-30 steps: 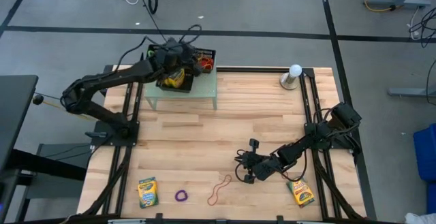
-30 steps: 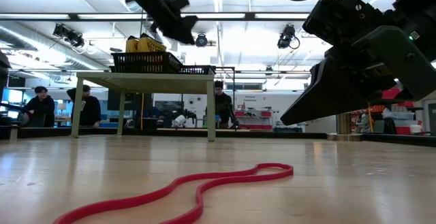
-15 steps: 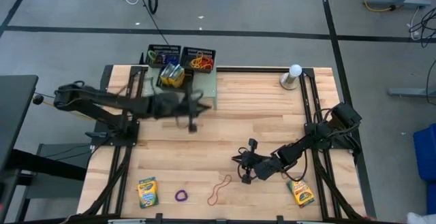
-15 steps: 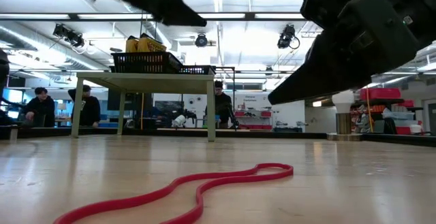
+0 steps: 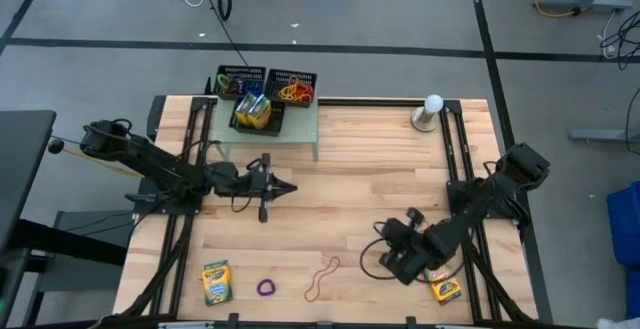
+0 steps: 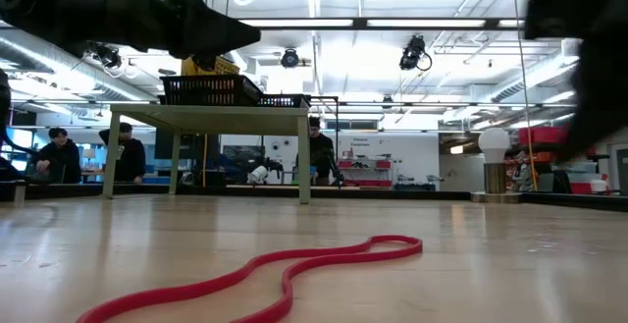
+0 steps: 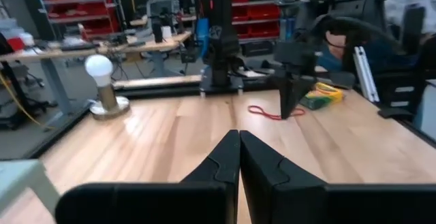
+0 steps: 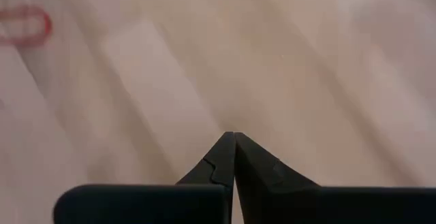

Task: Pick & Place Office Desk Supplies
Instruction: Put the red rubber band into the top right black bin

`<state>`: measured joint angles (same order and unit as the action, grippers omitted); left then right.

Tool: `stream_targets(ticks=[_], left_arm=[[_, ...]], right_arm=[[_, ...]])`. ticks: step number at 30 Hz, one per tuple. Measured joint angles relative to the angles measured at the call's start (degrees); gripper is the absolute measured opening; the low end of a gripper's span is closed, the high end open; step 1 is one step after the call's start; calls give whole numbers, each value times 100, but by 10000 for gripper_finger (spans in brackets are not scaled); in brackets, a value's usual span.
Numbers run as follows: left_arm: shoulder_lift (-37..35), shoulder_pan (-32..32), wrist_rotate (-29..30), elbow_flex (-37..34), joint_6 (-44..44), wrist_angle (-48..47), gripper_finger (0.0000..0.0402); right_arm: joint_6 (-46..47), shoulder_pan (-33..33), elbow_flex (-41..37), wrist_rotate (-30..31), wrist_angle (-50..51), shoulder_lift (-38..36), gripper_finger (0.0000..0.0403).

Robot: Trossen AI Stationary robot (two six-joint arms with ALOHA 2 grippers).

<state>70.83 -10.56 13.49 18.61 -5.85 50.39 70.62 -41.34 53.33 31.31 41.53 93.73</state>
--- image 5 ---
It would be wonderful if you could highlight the white bulb table lamp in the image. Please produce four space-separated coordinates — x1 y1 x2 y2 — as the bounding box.
410 93 446 134

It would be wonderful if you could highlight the thin yellow floor cord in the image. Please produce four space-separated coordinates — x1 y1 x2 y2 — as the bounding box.
62 147 146 179

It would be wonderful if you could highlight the pale green metal riser shelf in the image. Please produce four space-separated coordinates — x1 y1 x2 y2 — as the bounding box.
212 93 320 162

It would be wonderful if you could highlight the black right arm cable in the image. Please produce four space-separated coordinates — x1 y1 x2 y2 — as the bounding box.
358 221 401 281

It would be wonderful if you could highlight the black plastic mesh basket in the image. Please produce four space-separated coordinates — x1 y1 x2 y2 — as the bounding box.
263 67 319 109
214 64 267 102
228 96 288 138

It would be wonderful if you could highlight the white object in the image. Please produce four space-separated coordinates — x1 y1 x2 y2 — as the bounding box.
596 317 640 329

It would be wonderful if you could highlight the Crayola box with blue print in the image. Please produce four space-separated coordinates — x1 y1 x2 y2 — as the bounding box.
201 259 235 307

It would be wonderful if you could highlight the black floor cable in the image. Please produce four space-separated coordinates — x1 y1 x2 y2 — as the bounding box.
197 0 251 68

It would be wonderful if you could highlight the blue bin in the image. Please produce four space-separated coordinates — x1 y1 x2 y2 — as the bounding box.
606 180 640 329

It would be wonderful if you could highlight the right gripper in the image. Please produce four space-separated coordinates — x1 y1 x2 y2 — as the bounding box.
378 238 444 287

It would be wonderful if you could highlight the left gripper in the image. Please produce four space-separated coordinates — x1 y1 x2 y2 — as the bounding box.
233 152 299 205

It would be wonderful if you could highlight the red rubber band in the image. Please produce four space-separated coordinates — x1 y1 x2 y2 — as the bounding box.
292 81 315 103
302 255 342 304

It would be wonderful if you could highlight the grey metal bar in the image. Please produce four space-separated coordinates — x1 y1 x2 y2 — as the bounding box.
570 128 640 144

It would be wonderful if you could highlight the yellow Crayola crayon box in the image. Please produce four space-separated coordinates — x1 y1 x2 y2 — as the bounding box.
246 95 273 131
234 91 259 126
423 264 464 306

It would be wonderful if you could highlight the black desk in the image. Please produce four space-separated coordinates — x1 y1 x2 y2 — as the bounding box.
0 109 129 329

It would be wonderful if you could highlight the black cable tangle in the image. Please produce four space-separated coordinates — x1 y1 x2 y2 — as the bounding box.
599 10 640 73

